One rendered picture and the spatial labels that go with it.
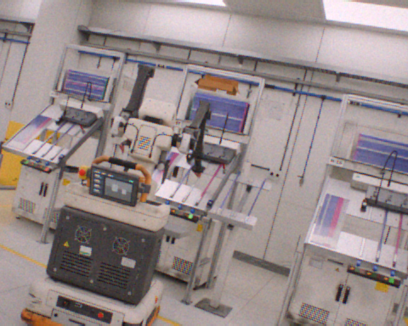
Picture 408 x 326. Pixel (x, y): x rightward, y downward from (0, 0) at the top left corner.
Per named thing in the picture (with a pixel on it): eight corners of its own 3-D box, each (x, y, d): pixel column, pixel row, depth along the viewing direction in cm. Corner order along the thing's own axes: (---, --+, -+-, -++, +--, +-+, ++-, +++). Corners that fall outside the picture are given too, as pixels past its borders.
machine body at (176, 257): (196, 293, 341) (215, 222, 340) (126, 265, 366) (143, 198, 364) (220, 278, 402) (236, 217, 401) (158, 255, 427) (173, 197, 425)
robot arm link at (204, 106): (200, 95, 294) (213, 98, 293) (198, 111, 303) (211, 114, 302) (181, 131, 261) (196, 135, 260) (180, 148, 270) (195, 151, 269)
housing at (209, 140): (236, 161, 359) (236, 148, 349) (186, 148, 376) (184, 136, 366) (240, 155, 364) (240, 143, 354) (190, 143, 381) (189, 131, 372)
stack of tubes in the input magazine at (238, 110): (240, 132, 353) (248, 102, 352) (187, 120, 370) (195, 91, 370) (244, 134, 364) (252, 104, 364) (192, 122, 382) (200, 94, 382)
